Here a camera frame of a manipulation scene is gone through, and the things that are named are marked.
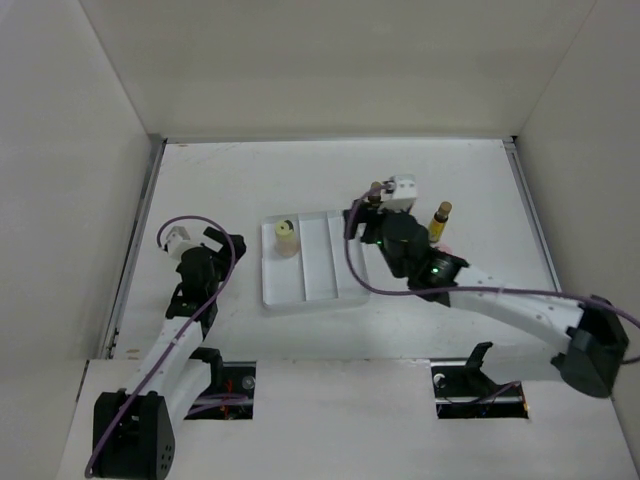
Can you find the pink-lid spice bottle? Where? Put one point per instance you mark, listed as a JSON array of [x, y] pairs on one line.
[[444, 248]]

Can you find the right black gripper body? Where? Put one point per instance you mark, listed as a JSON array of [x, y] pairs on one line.
[[399, 270]]

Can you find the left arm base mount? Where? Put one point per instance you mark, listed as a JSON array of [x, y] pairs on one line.
[[230, 395]]

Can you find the brown bottle yellow label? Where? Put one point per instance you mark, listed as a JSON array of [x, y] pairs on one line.
[[375, 195], [438, 222]]

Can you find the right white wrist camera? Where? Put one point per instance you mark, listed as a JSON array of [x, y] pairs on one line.
[[399, 193]]

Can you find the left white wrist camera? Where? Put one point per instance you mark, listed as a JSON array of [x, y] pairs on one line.
[[177, 242]]

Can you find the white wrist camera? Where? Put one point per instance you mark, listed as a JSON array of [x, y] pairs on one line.
[[399, 193], [177, 242]]

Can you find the white three-compartment tray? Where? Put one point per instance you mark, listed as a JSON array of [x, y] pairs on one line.
[[318, 277]]

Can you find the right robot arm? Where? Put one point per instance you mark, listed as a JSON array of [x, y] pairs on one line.
[[586, 333]]

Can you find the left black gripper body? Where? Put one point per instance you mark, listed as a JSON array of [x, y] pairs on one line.
[[221, 270]]

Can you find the yellow-lid spice bottle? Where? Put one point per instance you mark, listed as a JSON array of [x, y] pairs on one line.
[[286, 240]]

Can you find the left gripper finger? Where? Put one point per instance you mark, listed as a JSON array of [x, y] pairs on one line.
[[237, 247], [214, 240]]

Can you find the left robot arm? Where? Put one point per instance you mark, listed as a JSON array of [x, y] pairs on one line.
[[134, 427]]

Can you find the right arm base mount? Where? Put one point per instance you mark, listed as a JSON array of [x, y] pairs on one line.
[[462, 391]]

